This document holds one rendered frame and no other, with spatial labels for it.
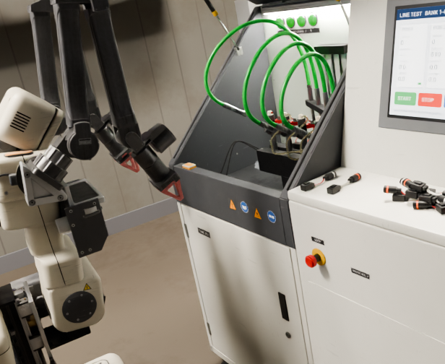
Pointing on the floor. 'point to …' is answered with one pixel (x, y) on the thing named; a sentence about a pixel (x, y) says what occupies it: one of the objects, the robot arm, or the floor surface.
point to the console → (381, 235)
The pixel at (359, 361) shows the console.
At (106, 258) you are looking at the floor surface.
